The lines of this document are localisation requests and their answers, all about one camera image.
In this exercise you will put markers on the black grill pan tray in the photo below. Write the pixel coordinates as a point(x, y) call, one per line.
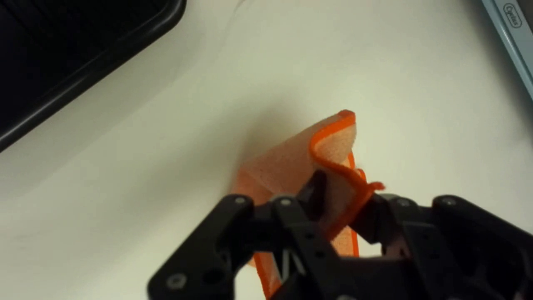
point(54, 50)

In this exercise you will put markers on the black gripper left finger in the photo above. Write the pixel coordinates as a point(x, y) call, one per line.
point(205, 265)

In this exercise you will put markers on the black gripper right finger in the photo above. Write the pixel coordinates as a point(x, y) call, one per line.
point(447, 250)

